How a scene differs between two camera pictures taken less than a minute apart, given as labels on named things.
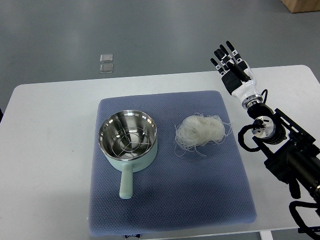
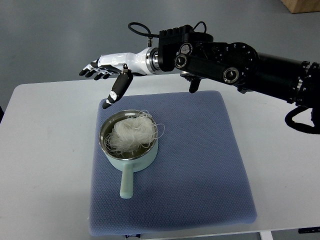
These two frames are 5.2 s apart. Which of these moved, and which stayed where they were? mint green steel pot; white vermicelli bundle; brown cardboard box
Moved: white vermicelli bundle
Stayed: mint green steel pot; brown cardboard box
